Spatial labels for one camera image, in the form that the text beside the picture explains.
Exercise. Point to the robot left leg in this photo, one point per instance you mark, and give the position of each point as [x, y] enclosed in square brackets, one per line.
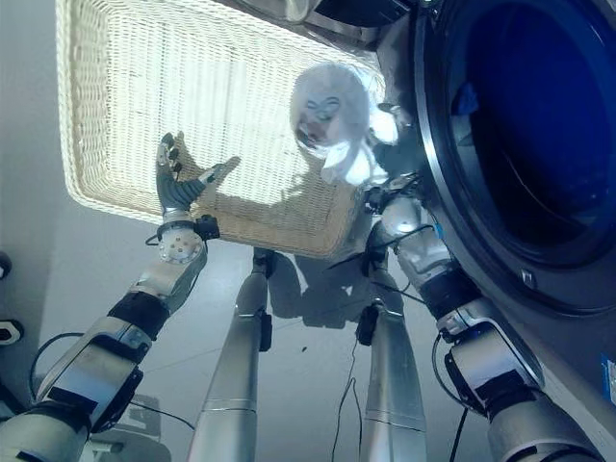
[236, 366]

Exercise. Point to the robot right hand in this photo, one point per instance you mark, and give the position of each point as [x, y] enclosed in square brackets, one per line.
[391, 185]

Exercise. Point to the cream wicker laundry basket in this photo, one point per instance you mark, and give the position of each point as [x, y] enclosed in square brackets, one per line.
[192, 96]

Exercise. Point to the black and white device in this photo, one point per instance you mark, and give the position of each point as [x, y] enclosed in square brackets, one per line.
[4, 264]
[8, 332]

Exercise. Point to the white printed garment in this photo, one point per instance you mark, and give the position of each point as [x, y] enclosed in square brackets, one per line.
[332, 125]

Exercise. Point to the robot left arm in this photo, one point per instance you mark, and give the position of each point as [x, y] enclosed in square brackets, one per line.
[103, 341]

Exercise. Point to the round washing machine door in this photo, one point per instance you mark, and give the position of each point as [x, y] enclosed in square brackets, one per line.
[529, 120]

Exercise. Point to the robot right leg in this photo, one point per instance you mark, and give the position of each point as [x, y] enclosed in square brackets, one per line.
[392, 375]

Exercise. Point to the washing machine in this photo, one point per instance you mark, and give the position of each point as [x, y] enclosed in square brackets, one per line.
[572, 346]

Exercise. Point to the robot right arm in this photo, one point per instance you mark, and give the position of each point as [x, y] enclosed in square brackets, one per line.
[474, 346]

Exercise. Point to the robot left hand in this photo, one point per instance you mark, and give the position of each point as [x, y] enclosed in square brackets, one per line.
[172, 190]

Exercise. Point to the robot leg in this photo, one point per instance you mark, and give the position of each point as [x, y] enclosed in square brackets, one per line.
[392, 375]
[236, 366]

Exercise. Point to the blue cloth piece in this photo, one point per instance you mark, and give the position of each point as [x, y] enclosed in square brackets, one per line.
[466, 98]

